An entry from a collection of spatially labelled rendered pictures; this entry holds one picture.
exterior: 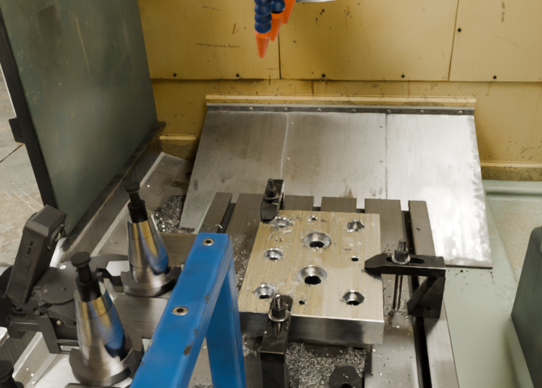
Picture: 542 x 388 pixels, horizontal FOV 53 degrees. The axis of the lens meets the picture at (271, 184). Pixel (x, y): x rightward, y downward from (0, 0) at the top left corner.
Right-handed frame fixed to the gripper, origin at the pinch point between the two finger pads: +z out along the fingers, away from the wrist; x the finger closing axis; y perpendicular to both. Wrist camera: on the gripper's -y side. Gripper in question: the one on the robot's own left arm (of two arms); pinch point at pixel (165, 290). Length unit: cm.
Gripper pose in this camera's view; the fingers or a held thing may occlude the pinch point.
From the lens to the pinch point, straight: 60.5
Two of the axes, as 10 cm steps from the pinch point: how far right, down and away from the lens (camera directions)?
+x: -1.5, 5.2, -8.4
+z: 9.9, 0.2, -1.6
